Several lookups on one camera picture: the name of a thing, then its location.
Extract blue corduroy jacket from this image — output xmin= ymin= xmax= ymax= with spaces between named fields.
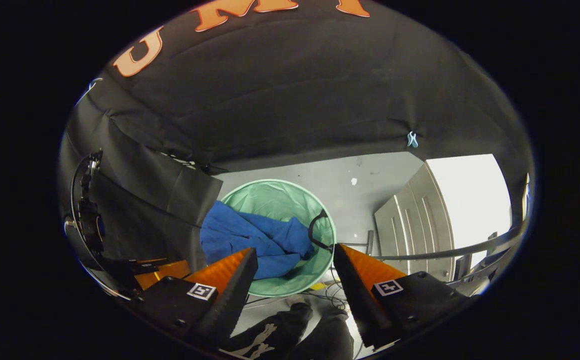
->
xmin=200 ymin=201 xmax=315 ymax=281

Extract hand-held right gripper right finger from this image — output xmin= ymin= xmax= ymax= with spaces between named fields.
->
xmin=333 ymin=243 xmax=475 ymax=349

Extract black clothes rack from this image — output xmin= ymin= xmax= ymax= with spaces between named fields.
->
xmin=365 ymin=175 xmax=530 ymax=296

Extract black floor cables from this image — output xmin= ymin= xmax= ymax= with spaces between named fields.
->
xmin=312 ymin=277 xmax=353 ymax=313

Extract green laundry hamper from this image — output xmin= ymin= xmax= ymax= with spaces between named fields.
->
xmin=220 ymin=179 xmax=337 ymax=298

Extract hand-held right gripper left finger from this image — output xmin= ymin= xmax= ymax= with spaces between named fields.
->
xmin=132 ymin=247 xmax=259 ymax=351

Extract black backdrop cloth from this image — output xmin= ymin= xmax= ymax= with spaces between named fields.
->
xmin=60 ymin=0 xmax=533 ymax=273

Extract bright white board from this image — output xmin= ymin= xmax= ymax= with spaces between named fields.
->
xmin=426 ymin=153 xmax=513 ymax=252

